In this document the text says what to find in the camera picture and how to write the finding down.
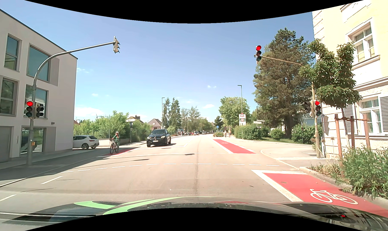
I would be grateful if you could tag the row of trees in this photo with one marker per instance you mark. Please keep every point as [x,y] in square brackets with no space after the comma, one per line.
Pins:
[189,118]

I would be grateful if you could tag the row of parked cars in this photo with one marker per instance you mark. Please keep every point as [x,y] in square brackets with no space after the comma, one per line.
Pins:
[197,132]

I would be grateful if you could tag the group of people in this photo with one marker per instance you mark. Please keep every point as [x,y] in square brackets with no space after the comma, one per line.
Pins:
[227,132]

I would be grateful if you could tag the round-crowned green tree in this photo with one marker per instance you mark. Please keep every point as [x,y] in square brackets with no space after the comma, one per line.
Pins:
[233,110]

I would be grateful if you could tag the house with dark roof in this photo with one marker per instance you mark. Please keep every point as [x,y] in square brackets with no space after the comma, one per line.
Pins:
[154,123]

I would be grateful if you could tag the black car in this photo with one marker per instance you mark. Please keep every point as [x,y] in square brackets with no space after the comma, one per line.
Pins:
[159,137]

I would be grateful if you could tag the road sign with warning triangle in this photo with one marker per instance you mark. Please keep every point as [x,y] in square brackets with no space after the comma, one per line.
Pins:
[242,119]

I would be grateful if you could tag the green hedge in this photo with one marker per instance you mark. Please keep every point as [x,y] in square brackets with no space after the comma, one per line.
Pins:
[250,132]

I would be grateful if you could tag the grey asphalt road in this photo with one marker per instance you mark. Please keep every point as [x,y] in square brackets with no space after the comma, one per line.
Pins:
[181,176]

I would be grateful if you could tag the person on bicycle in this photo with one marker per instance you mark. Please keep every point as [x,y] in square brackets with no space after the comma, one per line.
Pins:
[115,142]

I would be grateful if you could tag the green bushy trees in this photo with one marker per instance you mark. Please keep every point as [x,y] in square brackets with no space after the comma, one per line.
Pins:
[110,125]

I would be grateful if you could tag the car's own bonnet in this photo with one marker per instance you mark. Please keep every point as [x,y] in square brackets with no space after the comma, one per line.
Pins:
[181,205]

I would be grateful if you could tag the grass verge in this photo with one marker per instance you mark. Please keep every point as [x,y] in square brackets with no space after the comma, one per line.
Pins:
[282,140]

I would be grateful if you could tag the tall dark conifer tree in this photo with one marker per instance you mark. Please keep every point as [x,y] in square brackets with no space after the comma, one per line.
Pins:
[282,80]

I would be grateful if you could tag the grey pavement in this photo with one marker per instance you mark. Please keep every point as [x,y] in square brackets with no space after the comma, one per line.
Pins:
[36,157]
[290,152]

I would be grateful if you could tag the road markings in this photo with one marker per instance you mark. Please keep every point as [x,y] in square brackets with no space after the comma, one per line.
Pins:
[277,186]

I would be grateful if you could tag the white car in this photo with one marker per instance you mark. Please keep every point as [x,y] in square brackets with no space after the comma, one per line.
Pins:
[84,141]

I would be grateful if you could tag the traffic light on wooden-look mast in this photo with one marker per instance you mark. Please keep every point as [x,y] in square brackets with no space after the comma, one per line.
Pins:
[316,128]

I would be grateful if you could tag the red cycle lane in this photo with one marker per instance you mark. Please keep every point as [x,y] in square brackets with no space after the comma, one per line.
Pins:
[296,184]

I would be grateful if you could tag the small leafy tree with stakes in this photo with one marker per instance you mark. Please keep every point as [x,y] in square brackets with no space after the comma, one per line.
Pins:
[332,77]

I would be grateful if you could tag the white modern building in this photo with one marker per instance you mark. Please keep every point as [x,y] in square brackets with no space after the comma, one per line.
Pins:
[20,96]

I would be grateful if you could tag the green bushes in planting bed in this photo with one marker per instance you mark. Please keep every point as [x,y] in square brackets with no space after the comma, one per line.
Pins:
[370,170]

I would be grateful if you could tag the pale yellow building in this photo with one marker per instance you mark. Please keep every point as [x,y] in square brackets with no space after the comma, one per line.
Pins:
[374,64]

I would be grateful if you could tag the lamp post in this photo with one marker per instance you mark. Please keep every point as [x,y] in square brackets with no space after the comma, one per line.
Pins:
[241,99]
[162,112]

